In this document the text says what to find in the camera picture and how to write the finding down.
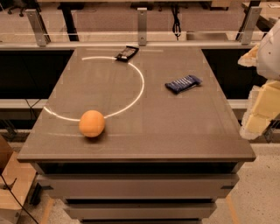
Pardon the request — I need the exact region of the black hanging cable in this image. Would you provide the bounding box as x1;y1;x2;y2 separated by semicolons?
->
171;3;182;41

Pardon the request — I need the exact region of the middle metal railing post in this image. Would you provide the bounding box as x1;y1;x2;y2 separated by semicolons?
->
137;8;147;46

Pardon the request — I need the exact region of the orange fruit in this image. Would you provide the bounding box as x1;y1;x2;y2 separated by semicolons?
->
79;110;105;137

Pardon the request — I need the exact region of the left metal railing post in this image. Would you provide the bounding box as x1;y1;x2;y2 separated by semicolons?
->
25;9;51;46

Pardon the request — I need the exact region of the right metal railing post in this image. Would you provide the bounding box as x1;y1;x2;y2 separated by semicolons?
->
240;6;262;45

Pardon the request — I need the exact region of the black floor cable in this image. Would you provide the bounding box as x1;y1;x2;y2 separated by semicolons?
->
0;173;32;224

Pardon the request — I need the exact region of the metal railing post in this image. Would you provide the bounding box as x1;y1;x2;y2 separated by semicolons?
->
240;6;262;45
137;8;147;46
25;9;51;46

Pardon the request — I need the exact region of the black chocolate rxbar wrapper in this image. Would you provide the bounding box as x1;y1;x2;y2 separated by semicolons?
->
115;45;139;62

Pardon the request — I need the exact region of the cardboard box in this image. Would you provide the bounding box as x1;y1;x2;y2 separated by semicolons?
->
0;136;36;224

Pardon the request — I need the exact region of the grey drawer cabinet table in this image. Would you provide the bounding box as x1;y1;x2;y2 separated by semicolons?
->
18;47;255;224

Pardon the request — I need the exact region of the blue snack bar wrapper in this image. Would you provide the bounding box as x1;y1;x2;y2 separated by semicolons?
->
164;75;202;95

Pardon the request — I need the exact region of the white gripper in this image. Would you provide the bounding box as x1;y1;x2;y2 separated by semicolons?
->
238;20;280;140

